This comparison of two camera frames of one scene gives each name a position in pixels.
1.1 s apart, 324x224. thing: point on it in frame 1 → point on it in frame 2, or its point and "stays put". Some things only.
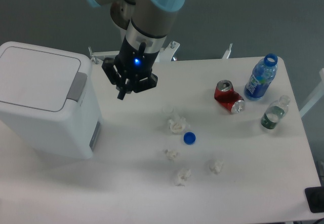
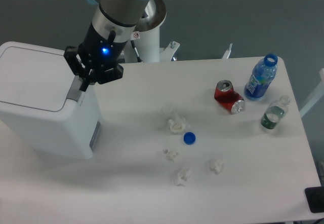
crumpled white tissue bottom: x=183 y=175 stays put
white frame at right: x=319 y=94 stays put
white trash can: x=48 y=100 stays put
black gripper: x=131 y=70 → x=96 y=59
